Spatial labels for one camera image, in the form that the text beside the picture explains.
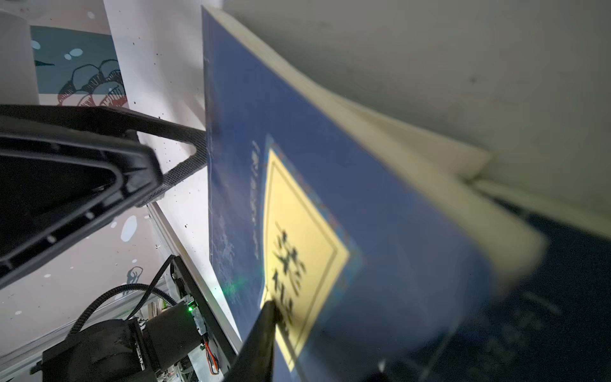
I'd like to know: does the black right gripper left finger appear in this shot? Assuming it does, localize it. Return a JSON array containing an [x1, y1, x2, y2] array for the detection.
[[1, 104, 208, 287]]

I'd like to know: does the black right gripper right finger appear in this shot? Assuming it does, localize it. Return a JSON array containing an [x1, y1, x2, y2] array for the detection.
[[224, 300, 281, 382]]

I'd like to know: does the blue book far right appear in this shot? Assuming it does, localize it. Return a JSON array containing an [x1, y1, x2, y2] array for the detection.
[[376, 180, 610, 381]]

